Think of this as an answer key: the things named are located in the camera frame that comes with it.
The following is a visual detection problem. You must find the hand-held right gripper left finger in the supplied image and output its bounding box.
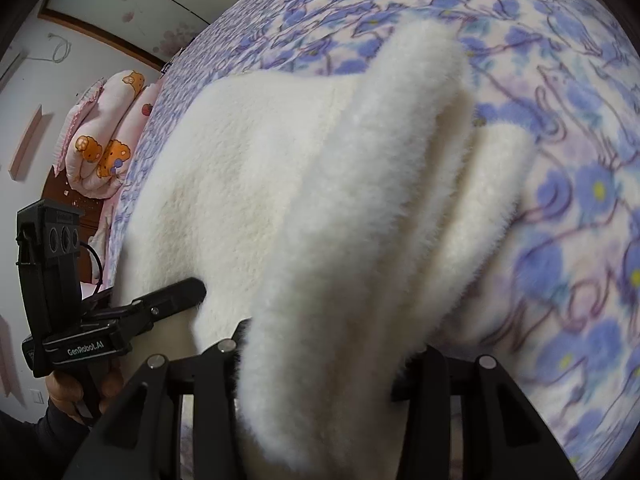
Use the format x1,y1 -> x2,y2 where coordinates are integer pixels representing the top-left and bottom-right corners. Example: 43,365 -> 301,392
62,319 -> 252,480

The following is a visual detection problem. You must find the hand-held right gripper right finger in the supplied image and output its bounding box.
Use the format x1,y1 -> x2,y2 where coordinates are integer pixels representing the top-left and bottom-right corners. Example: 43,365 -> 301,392
391,344 -> 581,480

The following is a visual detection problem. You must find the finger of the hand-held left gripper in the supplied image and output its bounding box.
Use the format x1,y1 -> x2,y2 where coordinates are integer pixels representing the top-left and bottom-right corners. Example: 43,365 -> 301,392
131,277 -> 208,333

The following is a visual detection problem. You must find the white fuzzy cardigan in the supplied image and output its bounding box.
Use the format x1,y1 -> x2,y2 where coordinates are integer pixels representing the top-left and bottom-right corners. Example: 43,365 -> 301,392
117,17 -> 538,480

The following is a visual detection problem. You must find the person's left forearm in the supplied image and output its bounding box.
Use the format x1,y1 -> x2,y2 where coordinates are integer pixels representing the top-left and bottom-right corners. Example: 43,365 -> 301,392
0,404 -> 92,480

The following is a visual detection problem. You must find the person's left hand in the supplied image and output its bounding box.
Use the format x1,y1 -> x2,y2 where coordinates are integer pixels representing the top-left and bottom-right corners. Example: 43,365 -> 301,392
45,366 -> 124,427

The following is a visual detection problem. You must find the dark wooden headboard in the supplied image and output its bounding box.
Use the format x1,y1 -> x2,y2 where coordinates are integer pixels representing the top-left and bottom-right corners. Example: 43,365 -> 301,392
42,165 -> 110,283

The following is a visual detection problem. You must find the rolled pink bear-print quilt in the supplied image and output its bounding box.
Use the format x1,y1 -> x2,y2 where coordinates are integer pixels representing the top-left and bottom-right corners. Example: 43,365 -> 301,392
55,71 -> 162,197

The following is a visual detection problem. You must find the blue floral fleece blanket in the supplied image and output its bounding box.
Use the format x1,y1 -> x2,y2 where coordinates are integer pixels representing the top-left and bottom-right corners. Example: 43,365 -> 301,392
107,0 -> 640,478

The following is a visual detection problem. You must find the floral sliding-door wardrobe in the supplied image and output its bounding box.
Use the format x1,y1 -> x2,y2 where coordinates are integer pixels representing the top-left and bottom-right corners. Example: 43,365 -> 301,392
39,0 -> 281,70

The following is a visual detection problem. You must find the black cable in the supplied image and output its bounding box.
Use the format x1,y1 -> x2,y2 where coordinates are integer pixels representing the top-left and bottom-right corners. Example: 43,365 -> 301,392
79,242 -> 104,292

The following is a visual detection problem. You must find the pink wall shelf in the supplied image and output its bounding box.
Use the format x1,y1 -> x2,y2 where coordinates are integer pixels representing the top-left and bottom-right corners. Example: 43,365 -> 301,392
9,105 -> 55,181

